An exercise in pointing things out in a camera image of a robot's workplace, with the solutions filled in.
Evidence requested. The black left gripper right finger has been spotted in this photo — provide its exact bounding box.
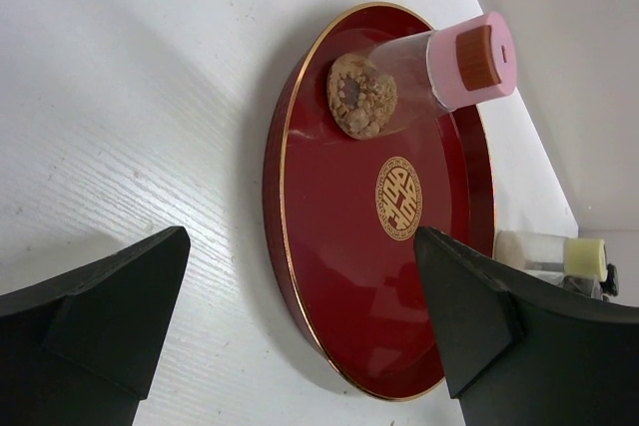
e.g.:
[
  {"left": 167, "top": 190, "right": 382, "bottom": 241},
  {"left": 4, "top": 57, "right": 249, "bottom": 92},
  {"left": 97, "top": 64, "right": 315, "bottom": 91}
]
[{"left": 414, "top": 227, "right": 638, "bottom": 425}]

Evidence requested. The pink cap spice jar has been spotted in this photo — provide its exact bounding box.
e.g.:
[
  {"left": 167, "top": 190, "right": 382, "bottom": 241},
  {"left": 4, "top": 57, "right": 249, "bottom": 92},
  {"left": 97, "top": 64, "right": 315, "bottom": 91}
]
[{"left": 326, "top": 12, "right": 517, "bottom": 140}]

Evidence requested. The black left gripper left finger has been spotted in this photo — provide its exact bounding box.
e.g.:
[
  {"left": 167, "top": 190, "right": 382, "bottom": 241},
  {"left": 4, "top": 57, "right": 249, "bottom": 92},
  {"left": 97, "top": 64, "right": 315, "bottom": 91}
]
[{"left": 1, "top": 226, "right": 190, "bottom": 425}]

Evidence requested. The cream cap salt shaker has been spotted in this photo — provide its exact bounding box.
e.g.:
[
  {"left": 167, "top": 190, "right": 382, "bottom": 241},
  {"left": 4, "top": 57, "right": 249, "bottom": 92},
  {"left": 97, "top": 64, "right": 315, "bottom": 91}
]
[{"left": 493, "top": 230, "right": 608, "bottom": 282}]

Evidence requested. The red round lacquer tray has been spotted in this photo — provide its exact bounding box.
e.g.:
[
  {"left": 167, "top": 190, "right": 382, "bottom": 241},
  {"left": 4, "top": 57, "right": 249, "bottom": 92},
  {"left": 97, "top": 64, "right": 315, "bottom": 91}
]
[{"left": 263, "top": 2, "right": 496, "bottom": 401}]

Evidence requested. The black cap pepper grinder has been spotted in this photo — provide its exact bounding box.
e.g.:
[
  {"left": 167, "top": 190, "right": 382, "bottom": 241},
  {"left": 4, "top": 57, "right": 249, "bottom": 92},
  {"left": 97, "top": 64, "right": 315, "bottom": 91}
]
[{"left": 558, "top": 263, "right": 620, "bottom": 302}]

